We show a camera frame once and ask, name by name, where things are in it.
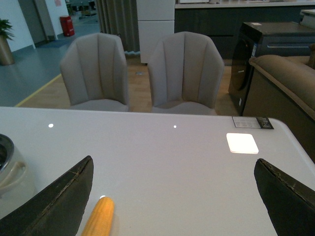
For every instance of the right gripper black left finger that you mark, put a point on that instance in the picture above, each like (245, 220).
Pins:
(58, 209)

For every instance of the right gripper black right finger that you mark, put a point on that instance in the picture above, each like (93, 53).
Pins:
(290, 204)

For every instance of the yellow corn cob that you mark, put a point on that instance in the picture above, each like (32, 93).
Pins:
(100, 220)

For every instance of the beige electric cooking pot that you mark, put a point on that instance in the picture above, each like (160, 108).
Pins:
(15, 173)

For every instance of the label sticker on table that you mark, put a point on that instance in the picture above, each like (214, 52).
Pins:
(252, 122)

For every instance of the brown sofa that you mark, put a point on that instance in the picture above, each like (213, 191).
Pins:
(288, 95)

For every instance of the left beige upholstered chair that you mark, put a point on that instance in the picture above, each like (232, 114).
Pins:
(94, 71)

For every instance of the beige upholstered chair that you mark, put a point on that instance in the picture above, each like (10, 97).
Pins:
(185, 72)
(94, 71)

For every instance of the blue floor mat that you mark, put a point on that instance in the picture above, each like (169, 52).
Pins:
(55, 44)

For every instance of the black washing machine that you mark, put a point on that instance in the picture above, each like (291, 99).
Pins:
(262, 46)

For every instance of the right beige upholstered chair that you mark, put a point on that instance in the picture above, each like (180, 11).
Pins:
(185, 72)

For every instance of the green potted plant gold planter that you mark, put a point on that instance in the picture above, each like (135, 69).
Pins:
(6, 56)

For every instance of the red box on floor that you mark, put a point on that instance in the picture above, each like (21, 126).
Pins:
(67, 26)

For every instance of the dark kitchen counter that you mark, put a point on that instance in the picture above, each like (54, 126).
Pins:
(222, 21)

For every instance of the white tall cabinet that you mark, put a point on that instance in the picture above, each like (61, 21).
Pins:
(156, 18)

